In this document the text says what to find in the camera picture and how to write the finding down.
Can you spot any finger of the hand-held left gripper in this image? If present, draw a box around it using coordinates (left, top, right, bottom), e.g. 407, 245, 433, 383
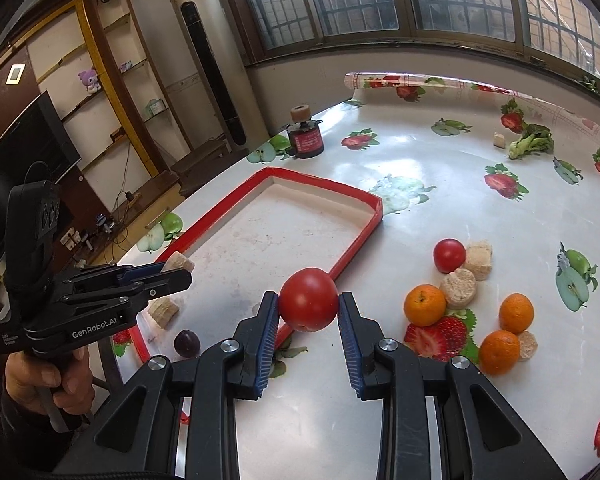
75, 261, 167, 293
55, 269, 194, 322

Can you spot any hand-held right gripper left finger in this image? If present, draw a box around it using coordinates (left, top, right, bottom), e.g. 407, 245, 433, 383
55, 290, 281, 480

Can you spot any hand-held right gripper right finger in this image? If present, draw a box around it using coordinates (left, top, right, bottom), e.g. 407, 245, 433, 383
337, 290, 568, 480

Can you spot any large red tomato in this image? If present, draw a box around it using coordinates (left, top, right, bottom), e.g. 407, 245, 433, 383
278, 267, 340, 333

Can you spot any orange tangerine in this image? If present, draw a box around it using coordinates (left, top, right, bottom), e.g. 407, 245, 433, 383
404, 284, 447, 327
498, 292, 535, 335
479, 330, 522, 376

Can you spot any red rimmed white tray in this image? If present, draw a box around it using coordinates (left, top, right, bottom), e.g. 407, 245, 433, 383
127, 166, 383, 423

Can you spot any small red tomato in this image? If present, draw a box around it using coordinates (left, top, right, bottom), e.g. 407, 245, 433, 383
433, 238, 467, 272

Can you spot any person's left hand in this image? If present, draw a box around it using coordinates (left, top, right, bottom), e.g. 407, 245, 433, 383
4, 345, 97, 417

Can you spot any beige cake piece in tray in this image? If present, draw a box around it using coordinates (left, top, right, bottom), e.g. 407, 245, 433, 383
147, 297, 180, 331

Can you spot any dark purple plum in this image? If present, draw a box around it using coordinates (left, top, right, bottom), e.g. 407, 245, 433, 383
173, 330, 201, 359

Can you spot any black television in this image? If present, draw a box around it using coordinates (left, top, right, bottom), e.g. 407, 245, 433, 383
0, 91, 83, 263

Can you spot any beige cake block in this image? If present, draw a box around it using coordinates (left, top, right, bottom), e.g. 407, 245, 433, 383
462, 241, 496, 281

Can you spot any fruit printed tablecloth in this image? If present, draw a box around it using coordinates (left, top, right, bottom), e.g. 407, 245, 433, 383
97, 72, 600, 480

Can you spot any purple plush toy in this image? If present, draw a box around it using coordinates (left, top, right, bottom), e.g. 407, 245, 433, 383
77, 67, 103, 95

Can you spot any black jar with red label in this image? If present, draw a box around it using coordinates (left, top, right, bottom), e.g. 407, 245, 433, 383
285, 120, 326, 160

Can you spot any grey tower air conditioner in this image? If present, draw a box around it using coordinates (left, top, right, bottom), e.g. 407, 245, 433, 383
170, 0, 271, 153

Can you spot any green leafy vegetable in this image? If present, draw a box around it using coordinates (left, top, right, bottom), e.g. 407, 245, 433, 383
508, 123, 555, 160

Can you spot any barred window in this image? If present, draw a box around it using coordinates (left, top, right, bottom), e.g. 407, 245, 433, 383
220, 0, 600, 96

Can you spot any wooden wall shelf unit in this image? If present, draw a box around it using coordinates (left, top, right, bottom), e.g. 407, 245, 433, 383
30, 0, 191, 181

